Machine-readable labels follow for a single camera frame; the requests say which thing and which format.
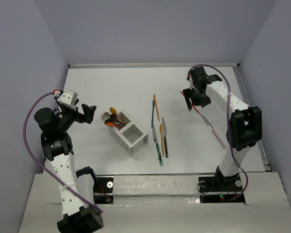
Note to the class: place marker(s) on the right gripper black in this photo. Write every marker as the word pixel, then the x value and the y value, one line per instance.
pixel 189 93

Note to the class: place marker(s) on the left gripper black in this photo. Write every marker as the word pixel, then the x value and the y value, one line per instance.
pixel 80 117

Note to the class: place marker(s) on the red-orange knife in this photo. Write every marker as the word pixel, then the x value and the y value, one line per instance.
pixel 193 107

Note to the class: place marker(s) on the beige spoon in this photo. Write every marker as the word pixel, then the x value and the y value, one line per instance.
pixel 106 116

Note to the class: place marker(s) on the red-orange spoon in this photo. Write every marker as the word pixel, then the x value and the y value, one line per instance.
pixel 113 124

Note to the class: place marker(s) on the dark blue spoon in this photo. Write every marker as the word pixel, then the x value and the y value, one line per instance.
pixel 110 121

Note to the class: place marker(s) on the yellow-orange spoon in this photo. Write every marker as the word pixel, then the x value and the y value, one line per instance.
pixel 113 111

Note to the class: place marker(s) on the brown spoon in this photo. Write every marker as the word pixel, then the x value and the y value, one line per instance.
pixel 116 119

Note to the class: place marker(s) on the pink handle knife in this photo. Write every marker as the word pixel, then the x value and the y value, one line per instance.
pixel 213 130

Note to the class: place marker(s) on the orange knife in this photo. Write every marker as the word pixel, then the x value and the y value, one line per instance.
pixel 162 142
pixel 156 107

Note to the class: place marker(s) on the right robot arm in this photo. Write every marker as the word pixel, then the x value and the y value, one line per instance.
pixel 244 122

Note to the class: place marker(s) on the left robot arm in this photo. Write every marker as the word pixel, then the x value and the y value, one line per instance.
pixel 78 215

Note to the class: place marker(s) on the blue knife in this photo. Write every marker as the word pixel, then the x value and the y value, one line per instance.
pixel 152 115

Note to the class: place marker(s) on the white utensil caddy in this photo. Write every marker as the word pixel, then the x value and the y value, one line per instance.
pixel 132 136

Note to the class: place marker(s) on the white cardboard front cover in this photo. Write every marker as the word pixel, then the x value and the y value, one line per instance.
pixel 170 204

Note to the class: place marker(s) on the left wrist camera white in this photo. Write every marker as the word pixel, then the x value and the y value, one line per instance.
pixel 68 98

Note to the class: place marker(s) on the dark handle steel knife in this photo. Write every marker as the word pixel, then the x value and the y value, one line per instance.
pixel 164 131

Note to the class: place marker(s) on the teal patterned handle knife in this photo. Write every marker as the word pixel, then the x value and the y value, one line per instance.
pixel 157 145

